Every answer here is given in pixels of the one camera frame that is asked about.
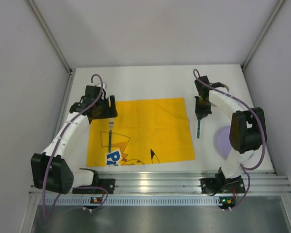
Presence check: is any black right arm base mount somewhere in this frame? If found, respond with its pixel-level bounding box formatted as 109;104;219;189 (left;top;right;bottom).
200;176;245;196

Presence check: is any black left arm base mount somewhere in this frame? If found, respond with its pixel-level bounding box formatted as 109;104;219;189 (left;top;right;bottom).
72;178;115;194

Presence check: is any green handled fork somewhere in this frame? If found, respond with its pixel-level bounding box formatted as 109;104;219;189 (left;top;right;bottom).
108;117;114;153

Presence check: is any aluminium corner post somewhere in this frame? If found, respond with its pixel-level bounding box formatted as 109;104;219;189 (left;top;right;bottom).
241;0;287;72
24;0;72;74

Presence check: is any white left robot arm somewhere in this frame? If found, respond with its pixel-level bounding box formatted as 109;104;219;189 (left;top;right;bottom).
31;83;118;194

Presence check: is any green handled spoon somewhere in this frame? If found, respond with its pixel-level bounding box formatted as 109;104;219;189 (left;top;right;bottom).
196;118;201;138

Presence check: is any slotted grey cable duct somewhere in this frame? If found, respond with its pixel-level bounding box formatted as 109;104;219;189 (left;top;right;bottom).
37;196;236;206

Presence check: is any yellow cartoon print placemat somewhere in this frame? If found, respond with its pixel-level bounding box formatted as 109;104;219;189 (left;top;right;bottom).
87;98;195;167

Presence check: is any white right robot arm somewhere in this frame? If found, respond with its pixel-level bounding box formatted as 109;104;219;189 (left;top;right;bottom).
194;76;267;189

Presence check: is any left aluminium corner post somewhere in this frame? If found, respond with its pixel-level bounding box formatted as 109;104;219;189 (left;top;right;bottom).
24;0;72;74

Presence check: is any beige paper cup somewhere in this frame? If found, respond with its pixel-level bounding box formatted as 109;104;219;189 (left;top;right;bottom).
217;83;230;95

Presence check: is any right aluminium corner post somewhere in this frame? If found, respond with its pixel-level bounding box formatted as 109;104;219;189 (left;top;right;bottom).
241;0;287;72

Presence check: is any lilac plastic plate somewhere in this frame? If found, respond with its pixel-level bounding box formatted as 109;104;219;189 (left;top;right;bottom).
213;126;258;162

